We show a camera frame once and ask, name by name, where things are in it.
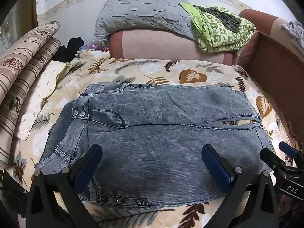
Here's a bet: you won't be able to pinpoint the cream leaf-print blanket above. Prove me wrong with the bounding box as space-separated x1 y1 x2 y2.
12 51 300 228

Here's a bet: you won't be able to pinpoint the light grey cloth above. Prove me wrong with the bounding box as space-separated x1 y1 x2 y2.
281 20 304 44

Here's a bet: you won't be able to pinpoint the grey quilted blanket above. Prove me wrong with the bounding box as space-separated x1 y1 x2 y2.
94 0 197 40

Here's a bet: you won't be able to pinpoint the cream small-print pillow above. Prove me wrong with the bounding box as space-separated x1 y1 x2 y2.
16 60 72 140

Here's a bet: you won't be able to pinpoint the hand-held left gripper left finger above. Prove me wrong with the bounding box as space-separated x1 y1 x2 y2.
25 144 103 228

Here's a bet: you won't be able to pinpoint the purple printed packets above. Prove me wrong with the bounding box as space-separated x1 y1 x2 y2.
78 38 111 53

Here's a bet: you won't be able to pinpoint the dark grey-green cloth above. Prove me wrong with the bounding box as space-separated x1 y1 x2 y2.
201 6 241 34

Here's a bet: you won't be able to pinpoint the green patterned cloth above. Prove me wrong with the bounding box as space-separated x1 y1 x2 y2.
179 2 257 53

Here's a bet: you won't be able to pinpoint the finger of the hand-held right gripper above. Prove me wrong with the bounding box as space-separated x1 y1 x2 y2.
260 148 287 171
279 142 299 158

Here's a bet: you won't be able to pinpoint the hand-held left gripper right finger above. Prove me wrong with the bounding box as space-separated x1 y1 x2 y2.
201 144 281 228

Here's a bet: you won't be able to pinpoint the striped floral rolled quilt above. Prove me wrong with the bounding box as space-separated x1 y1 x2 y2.
0 37 61 169
0 21 60 100

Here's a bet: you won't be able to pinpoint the black cloth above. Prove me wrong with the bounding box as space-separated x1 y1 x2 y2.
53 37 85 63

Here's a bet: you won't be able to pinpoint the brown wooden bed board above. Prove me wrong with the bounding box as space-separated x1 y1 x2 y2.
246 32 304 148

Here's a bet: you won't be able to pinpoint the grey-blue denim pants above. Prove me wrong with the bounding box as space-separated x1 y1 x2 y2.
34 83 276 206

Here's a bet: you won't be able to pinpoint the pink and brown bolster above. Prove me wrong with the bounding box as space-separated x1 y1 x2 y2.
109 27 233 66

